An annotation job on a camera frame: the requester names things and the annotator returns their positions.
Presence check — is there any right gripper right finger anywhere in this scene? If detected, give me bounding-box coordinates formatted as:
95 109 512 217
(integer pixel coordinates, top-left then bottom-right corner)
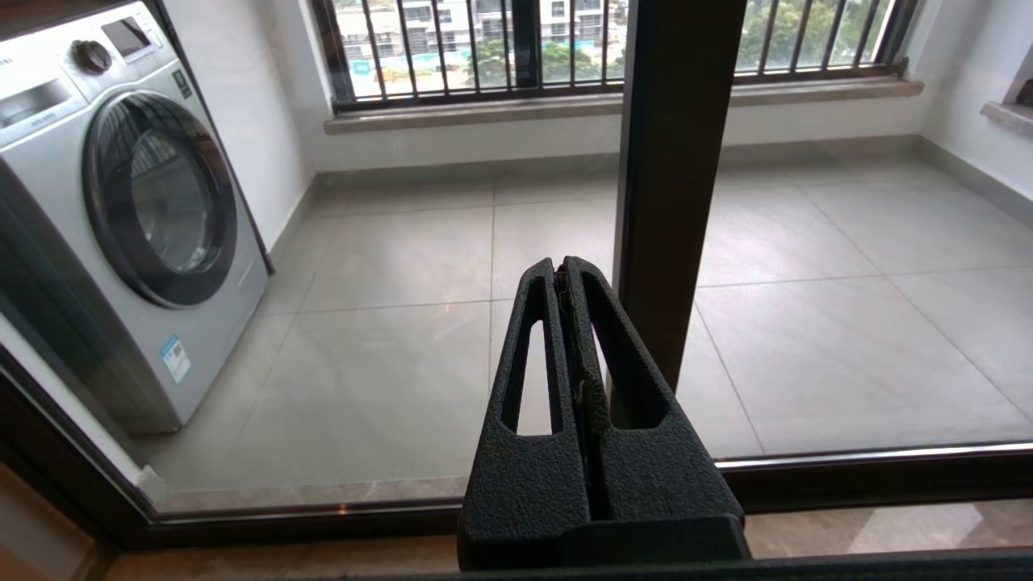
563 256 745 525

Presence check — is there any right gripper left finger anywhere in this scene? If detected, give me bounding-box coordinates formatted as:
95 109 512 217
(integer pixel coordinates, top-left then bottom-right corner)
457 258 592 571

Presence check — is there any fixed glass door panel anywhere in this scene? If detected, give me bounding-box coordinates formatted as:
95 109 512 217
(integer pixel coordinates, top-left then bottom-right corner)
609 0 1033 513

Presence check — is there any long marble window sill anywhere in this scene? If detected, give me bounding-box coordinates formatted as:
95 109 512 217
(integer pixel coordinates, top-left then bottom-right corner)
324 77 925 135

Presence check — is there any dark framed balcony window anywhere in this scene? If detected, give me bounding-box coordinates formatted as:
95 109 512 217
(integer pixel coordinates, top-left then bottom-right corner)
510 0 543 90

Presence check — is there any long black balcony railing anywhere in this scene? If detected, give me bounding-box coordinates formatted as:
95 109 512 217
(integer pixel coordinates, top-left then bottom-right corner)
311 0 921 112

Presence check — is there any short marble window sill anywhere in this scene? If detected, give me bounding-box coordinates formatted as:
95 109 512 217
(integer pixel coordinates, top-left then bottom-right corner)
981 101 1033 136

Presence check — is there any white front-load washing machine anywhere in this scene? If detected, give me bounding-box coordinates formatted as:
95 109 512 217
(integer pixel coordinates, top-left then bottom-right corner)
0 0 274 437

